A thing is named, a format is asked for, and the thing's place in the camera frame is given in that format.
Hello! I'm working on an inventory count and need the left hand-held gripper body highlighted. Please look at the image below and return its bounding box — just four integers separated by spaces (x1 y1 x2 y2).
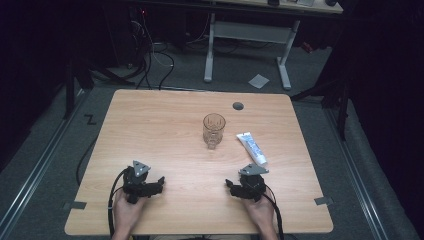
121 160 160 205

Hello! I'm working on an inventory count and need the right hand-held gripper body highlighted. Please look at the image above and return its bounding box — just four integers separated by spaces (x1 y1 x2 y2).
233 162 270 203

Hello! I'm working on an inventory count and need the white toothpaste tube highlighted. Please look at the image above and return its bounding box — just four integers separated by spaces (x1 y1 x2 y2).
235 131 269 167

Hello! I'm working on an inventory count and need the clear glass cup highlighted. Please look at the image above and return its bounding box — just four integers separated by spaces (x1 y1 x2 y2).
202 112 227 151

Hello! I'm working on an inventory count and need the person's left hand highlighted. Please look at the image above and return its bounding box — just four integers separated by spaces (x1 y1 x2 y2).
112 189 148 237

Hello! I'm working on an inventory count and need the person's right hand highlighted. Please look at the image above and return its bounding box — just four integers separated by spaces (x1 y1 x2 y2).
241 188 276 235

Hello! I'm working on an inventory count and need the grey tape strip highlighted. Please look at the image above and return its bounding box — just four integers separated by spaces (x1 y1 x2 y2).
62 200 88 211
313 196 334 207

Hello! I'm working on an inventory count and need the grey paper sheet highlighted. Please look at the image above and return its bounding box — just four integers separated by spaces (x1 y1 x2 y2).
247 73 271 90

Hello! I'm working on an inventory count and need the black metal stand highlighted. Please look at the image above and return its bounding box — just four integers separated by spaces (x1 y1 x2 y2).
62 58 137 120
289 75 352 142

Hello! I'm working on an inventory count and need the white-legged wooden desk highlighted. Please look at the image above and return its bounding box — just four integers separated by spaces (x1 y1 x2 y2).
203 0 344 91

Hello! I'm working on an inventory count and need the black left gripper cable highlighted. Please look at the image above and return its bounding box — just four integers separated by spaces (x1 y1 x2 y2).
106 167 130 238

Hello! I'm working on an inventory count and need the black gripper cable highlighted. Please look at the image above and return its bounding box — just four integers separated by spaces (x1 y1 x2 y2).
106 167 130 238
261 185 285 240

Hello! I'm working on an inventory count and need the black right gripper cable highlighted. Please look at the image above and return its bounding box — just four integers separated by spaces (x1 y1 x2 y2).
261 185 285 240

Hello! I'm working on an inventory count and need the thin black floor cable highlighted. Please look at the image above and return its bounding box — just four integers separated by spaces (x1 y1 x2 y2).
75 134 100 187

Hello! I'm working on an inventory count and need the metal floor rail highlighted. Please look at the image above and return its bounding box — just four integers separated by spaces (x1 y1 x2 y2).
0 87 88 240
324 107 390 240

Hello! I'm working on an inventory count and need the black floor cable loop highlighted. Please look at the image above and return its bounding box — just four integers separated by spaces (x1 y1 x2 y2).
157 51 176 91

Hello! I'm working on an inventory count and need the bundle of black cables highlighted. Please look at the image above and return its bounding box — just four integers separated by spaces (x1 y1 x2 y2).
125 6 155 90

